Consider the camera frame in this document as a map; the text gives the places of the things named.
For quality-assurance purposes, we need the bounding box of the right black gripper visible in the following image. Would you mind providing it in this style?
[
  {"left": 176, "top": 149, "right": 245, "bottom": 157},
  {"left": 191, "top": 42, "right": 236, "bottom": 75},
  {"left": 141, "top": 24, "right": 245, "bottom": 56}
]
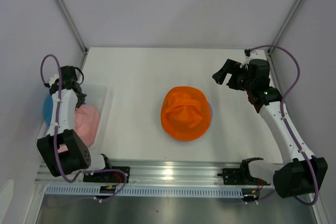
[{"left": 212, "top": 59, "right": 255, "bottom": 92}]

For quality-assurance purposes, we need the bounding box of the blue bucket hat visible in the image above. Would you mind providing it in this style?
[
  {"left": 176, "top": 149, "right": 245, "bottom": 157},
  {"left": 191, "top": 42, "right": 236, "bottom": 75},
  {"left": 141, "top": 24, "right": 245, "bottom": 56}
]
[{"left": 43, "top": 95, "right": 53, "bottom": 126}]

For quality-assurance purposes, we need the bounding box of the purple bucket hat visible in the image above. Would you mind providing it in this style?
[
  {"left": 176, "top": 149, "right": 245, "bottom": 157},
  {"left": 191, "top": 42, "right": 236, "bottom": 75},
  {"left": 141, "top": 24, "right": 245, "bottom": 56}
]
[{"left": 208, "top": 103, "right": 213, "bottom": 120}]

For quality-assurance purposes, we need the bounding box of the pink bucket hat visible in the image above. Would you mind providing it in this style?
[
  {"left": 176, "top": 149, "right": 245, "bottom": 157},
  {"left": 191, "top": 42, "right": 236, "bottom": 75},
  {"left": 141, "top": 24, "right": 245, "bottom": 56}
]
[{"left": 75, "top": 104, "right": 100, "bottom": 147}]

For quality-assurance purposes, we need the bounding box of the orange bucket hat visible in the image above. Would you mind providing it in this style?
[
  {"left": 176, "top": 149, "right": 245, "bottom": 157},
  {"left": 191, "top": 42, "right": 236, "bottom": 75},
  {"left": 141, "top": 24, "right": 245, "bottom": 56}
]
[{"left": 161, "top": 86, "right": 212, "bottom": 142}]

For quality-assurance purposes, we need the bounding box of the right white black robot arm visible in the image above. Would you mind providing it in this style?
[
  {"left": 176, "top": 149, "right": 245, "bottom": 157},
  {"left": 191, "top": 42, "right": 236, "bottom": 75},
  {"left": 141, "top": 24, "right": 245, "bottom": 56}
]
[{"left": 212, "top": 59, "right": 328, "bottom": 206}]

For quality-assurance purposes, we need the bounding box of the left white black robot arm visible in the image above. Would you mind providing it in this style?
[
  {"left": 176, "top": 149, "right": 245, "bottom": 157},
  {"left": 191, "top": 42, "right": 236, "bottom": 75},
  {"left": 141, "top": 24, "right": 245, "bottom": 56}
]
[{"left": 37, "top": 66, "right": 113, "bottom": 183}]

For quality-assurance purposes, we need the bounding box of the white plastic basket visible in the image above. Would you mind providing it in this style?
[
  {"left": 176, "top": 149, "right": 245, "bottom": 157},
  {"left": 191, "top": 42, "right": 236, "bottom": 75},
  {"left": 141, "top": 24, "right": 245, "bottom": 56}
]
[{"left": 45, "top": 84, "right": 111, "bottom": 155}]

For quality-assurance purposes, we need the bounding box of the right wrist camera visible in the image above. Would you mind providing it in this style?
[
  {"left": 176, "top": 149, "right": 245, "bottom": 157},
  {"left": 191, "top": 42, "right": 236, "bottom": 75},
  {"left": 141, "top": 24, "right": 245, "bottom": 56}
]
[{"left": 240, "top": 49, "right": 258, "bottom": 68}]

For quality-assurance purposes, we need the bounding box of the right aluminium frame post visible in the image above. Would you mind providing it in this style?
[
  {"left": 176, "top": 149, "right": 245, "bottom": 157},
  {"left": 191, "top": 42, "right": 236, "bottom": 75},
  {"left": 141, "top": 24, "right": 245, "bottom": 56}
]
[{"left": 266, "top": 0, "right": 321, "bottom": 56}]

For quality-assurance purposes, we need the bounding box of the aluminium frame post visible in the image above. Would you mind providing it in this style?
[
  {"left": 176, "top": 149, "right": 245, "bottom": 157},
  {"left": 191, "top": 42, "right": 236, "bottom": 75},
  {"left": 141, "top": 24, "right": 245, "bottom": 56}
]
[
  {"left": 266, "top": 0, "right": 321, "bottom": 56},
  {"left": 54, "top": 0, "right": 88, "bottom": 54}
]

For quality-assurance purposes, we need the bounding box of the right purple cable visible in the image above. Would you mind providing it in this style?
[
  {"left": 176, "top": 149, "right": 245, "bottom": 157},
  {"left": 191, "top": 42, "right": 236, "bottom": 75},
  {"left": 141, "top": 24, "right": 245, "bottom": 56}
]
[{"left": 243, "top": 45, "right": 320, "bottom": 206}]

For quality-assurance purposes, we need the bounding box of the purple cable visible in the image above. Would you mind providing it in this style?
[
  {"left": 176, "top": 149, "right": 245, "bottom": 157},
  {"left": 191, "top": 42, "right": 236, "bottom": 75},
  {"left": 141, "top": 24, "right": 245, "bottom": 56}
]
[
  {"left": 40, "top": 55, "right": 127, "bottom": 204},
  {"left": 243, "top": 45, "right": 320, "bottom": 206}
]

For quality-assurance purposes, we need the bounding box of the left aluminium frame post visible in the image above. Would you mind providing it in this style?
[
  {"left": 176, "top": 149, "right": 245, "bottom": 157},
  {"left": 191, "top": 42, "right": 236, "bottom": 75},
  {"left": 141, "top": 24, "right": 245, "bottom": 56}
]
[{"left": 54, "top": 0, "right": 88, "bottom": 54}]

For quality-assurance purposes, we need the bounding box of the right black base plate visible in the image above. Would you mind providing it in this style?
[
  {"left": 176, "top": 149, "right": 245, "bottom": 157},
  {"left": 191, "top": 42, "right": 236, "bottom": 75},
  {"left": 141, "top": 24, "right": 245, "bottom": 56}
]
[{"left": 217, "top": 168, "right": 270, "bottom": 186}]

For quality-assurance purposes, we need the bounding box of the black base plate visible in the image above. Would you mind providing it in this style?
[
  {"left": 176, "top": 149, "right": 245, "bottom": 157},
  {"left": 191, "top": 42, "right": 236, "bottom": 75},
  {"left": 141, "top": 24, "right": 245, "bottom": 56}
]
[
  {"left": 217, "top": 168, "right": 270, "bottom": 186},
  {"left": 83, "top": 166, "right": 130, "bottom": 184}
]

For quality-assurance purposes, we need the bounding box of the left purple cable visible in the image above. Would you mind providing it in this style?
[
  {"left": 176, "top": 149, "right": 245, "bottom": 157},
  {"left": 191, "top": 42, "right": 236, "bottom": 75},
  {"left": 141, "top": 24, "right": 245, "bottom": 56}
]
[{"left": 40, "top": 55, "right": 127, "bottom": 204}]

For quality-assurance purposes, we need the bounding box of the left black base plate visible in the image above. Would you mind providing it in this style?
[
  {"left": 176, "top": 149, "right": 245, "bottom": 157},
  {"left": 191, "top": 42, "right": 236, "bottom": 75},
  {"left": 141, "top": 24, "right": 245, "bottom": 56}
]
[{"left": 83, "top": 166, "right": 130, "bottom": 184}]

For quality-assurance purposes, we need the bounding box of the white slotted cable duct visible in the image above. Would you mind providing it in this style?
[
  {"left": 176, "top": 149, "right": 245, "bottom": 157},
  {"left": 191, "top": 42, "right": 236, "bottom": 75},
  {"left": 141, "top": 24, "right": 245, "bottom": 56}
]
[{"left": 46, "top": 185, "right": 244, "bottom": 199}]

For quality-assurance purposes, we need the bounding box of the aluminium mounting rail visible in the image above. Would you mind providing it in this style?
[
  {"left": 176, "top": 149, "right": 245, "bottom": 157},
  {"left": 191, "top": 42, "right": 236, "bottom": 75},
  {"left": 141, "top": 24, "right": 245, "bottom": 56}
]
[{"left": 35, "top": 159, "right": 284, "bottom": 187}]

